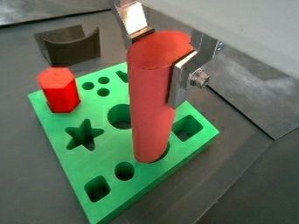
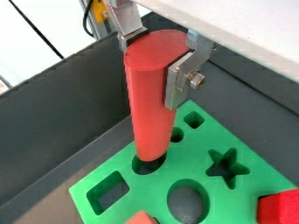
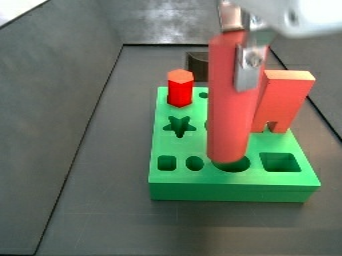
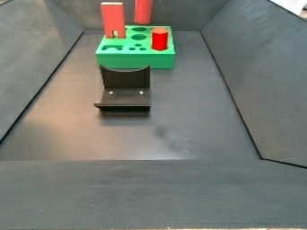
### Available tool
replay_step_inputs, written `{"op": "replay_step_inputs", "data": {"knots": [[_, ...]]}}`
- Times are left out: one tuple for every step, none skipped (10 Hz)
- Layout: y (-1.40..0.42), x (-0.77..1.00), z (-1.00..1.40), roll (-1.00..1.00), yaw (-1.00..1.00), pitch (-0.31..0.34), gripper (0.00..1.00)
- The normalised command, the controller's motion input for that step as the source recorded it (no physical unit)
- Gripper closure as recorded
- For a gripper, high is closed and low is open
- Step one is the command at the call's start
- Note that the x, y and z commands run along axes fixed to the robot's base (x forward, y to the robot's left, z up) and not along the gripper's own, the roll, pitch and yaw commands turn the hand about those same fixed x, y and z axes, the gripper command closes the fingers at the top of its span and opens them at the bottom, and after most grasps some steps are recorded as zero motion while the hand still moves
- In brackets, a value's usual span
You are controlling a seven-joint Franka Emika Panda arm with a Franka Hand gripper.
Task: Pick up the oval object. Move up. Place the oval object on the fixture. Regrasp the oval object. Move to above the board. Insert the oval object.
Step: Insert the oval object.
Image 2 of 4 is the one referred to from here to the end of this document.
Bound short red hexagonal peg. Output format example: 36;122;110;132
256;188;299;224

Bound yellow connector with cable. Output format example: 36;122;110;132
80;0;110;39

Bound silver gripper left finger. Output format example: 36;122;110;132
104;0;148;51

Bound green shape sorter block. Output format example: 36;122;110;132
69;101;296;224

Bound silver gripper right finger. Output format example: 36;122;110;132
164;30;214;110

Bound long red cylinder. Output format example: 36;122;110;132
124;30;186;162

